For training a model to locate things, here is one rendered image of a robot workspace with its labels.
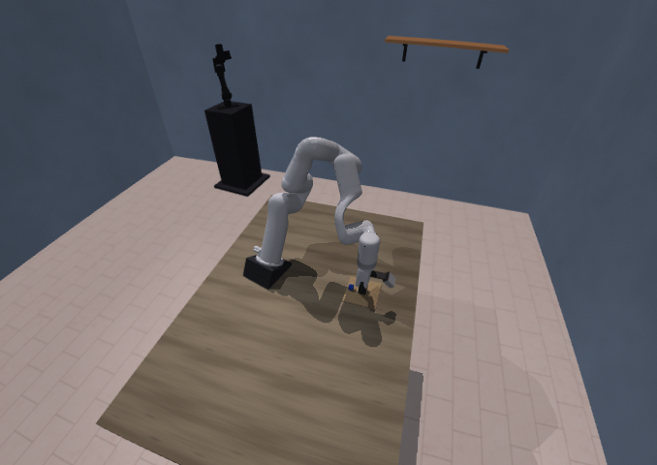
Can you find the tan sandy mat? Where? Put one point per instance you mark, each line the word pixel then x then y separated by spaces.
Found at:
pixel 368 300

